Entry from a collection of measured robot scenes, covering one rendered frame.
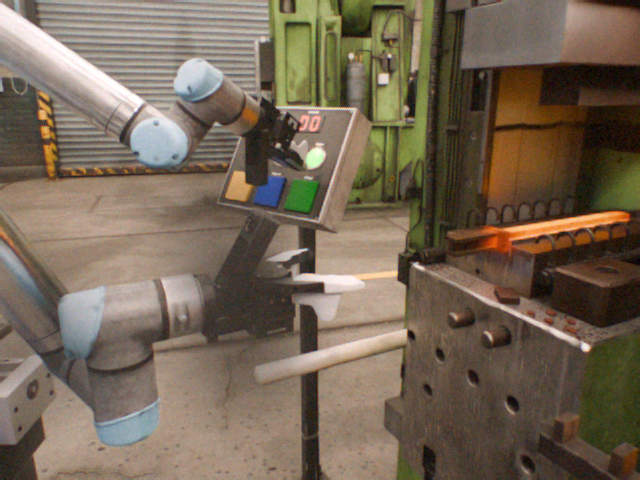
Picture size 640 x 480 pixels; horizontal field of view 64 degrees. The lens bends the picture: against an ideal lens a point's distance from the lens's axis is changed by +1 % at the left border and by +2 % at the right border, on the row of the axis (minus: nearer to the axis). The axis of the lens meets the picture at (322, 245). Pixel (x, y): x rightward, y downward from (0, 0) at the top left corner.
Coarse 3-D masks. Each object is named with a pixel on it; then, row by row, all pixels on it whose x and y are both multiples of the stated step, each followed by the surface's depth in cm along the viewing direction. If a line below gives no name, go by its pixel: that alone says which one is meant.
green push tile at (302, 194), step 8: (296, 184) 117; (304, 184) 115; (312, 184) 114; (296, 192) 116; (304, 192) 115; (312, 192) 113; (288, 200) 116; (296, 200) 115; (304, 200) 114; (312, 200) 113; (288, 208) 116; (296, 208) 114; (304, 208) 113
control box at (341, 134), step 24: (336, 120) 117; (360, 120) 116; (240, 144) 132; (312, 144) 118; (336, 144) 114; (360, 144) 118; (240, 168) 129; (288, 168) 120; (312, 168) 116; (336, 168) 113; (288, 192) 118; (336, 192) 114; (288, 216) 116; (312, 216) 112; (336, 216) 115
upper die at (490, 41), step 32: (512, 0) 77; (544, 0) 72; (576, 0) 69; (608, 0) 72; (480, 32) 83; (512, 32) 77; (544, 32) 72; (576, 32) 71; (608, 32) 74; (480, 64) 84; (512, 64) 78; (544, 64) 74; (576, 64) 74; (608, 64) 76
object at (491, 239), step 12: (588, 216) 96; (600, 216) 96; (612, 216) 96; (624, 216) 97; (492, 228) 85; (504, 228) 87; (516, 228) 87; (528, 228) 87; (540, 228) 87; (552, 228) 88; (564, 228) 90; (456, 240) 79; (468, 240) 80; (480, 240) 82; (492, 240) 84; (504, 240) 83; (444, 252) 82; (456, 252) 80; (468, 252) 81; (480, 252) 82
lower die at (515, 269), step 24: (552, 216) 108; (576, 216) 104; (528, 240) 85; (576, 240) 86; (600, 240) 86; (624, 240) 89; (456, 264) 95; (480, 264) 90; (504, 264) 85; (528, 264) 80; (528, 288) 81; (552, 288) 83
